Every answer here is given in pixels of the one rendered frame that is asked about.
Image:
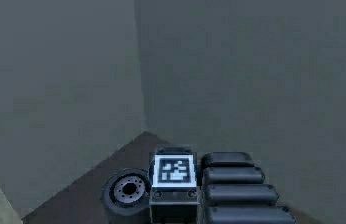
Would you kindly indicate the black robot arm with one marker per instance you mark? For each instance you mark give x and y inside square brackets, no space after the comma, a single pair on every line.
[234,193]

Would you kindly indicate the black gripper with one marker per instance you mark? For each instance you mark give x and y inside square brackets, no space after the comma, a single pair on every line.
[127,196]

